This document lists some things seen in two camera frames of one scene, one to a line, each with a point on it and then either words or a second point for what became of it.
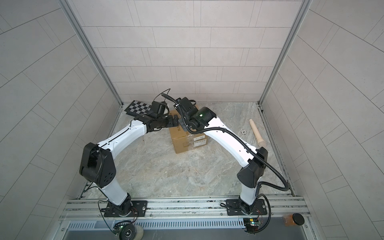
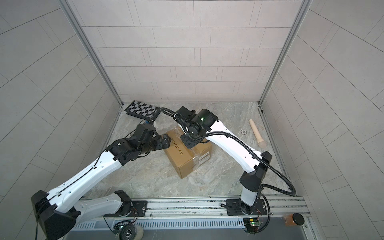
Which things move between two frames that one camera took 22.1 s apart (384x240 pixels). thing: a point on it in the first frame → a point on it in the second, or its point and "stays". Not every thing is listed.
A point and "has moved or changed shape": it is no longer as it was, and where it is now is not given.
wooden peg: [261, 143] stays
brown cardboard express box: [183, 140] has moved or changed shape
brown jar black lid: [292, 219] stays
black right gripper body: [184, 123] → [190, 139]
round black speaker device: [129, 231] stays
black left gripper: [170, 123] → [160, 145]
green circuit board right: [252, 224] stays
